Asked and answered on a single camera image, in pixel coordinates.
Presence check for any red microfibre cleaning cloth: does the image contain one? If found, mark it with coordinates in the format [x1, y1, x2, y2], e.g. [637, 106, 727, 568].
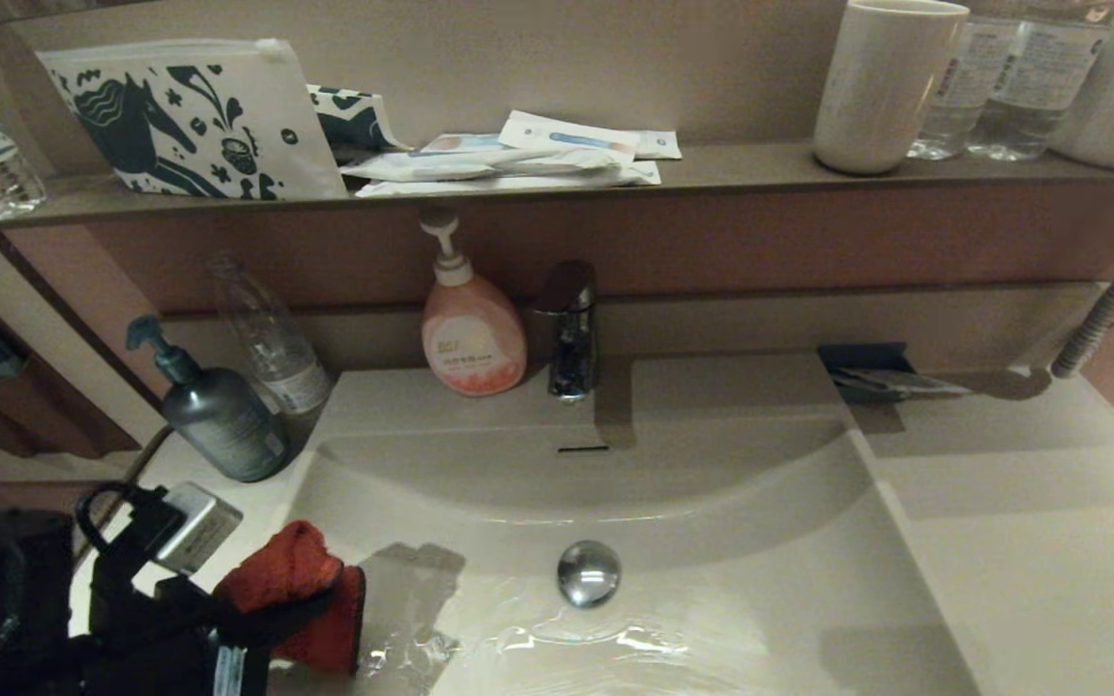
[213, 521, 367, 676]

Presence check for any chrome lever faucet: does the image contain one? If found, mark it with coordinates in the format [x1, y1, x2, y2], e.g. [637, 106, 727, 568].
[530, 259, 601, 402]

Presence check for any chrome sink drain stopper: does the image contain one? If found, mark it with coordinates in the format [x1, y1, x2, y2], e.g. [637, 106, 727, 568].
[557, 539, 622, 608]

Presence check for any white sink basin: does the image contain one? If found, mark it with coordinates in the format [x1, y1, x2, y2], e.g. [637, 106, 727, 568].
[257, 416, 983, 696]

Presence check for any dark green pump bottle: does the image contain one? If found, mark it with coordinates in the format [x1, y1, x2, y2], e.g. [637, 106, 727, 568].
[126, 314, 294, 482]

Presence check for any clear bottle white label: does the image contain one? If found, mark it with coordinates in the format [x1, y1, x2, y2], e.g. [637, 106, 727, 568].
[208, 249, 334, 419]

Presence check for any pink soap pump bottle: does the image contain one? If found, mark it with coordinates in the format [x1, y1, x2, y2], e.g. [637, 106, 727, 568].
[420, 208, 529, 396]

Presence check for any long white sachet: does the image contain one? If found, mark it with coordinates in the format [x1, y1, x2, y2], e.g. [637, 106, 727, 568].
[340, 149, 621, 183]

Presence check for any flat white sachet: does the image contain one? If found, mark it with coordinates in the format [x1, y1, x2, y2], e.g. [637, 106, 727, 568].
[355, 160, 661, 198]

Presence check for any small horse print pouch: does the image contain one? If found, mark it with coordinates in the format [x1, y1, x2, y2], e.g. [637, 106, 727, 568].
[308, 84, 413, 153]

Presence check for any pale sachet orange print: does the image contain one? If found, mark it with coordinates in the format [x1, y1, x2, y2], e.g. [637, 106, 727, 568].
[419, 132, 510, 155]

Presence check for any large horse print pouch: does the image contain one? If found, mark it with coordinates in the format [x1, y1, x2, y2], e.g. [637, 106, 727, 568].
[37, 38, 349, 200]

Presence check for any white sachet blue print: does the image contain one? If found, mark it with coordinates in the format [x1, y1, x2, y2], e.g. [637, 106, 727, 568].
[499, 109, 642, 163]

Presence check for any dark soap tray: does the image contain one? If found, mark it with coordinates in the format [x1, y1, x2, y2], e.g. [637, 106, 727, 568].
[817, 342, 916, 403]

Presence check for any silver foil sachet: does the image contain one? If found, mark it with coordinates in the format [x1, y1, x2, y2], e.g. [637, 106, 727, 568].
[833, 367, 974, 395]

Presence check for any tall white cup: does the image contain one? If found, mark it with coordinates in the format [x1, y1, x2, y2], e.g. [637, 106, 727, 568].
[813, 0, 970, 176]

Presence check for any clear plastic water bottle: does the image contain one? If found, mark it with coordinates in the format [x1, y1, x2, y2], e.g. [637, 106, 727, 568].
[908, 0, 1003, 160]
[966, 0, 1114, 161]

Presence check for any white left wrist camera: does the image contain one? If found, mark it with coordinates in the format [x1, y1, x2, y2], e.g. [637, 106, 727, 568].
[153, 481, 245, 577]

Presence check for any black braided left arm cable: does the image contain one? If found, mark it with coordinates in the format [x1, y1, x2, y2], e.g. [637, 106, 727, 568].
[75, 481, 166, 591]

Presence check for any brown wall shelf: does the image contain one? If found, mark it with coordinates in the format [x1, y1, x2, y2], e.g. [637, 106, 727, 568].
[0, 139, 1114, 237]

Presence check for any grey corrugated hose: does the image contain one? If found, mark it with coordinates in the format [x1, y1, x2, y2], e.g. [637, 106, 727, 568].
[1051, 208, 1114, 379]

